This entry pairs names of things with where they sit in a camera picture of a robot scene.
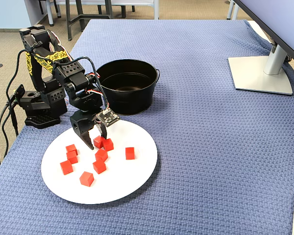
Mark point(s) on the small camera circuit board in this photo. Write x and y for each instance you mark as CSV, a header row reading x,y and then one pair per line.
x,y
108,118

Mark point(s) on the red cube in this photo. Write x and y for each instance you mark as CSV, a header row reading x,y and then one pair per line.
x,y
86,179
98,143
72,158
99,167
66,168
101,155
130,153
71,148
108,145

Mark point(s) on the silver monitor stand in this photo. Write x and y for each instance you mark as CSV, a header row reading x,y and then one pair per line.
x,y
259,78

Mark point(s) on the white round plate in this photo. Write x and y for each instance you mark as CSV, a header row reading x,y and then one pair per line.
x,y
127,181

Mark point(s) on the black metal bucket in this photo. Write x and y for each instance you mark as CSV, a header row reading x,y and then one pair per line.
x,y
127,102

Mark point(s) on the white table leg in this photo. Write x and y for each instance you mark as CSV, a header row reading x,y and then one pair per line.
x,y
50,14
231,11

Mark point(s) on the blue woven tablecloth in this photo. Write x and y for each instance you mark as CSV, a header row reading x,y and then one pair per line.
x,y
210,147

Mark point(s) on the white table frame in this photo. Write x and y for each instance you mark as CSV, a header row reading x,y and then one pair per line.
x,y
156,11

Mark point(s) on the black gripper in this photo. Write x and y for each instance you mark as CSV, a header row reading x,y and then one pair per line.
x,y
81,124

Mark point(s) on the computer monitor screen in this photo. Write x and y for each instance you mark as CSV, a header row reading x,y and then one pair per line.
x,y
284,19

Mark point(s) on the black chair leg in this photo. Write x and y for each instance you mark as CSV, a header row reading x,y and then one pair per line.
x,y
57,8
123,11

